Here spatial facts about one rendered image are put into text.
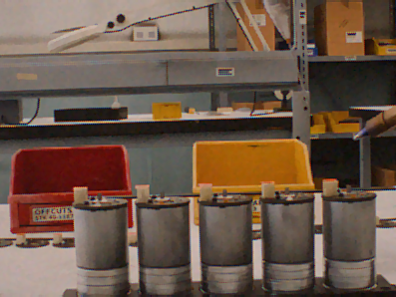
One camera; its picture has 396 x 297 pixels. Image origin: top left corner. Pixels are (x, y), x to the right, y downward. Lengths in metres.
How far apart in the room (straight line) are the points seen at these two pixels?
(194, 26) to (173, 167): 0.89
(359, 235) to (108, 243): 0.11
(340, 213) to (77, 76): 2.29
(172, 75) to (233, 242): 2.28
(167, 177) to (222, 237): 4.43
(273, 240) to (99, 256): 0.08
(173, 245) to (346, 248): 0.08
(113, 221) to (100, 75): 2.27
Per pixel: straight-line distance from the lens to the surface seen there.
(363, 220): 0.34
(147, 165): 4.75
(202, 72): 2.62
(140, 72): 2.60
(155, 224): 0.33
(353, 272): 0.35
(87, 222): 0.34
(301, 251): 0.34
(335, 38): 4.51
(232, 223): 0.33
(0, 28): 4.79
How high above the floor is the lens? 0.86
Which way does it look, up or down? 4 degrees down
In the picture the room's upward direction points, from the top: 2 degrees counter-clockwise
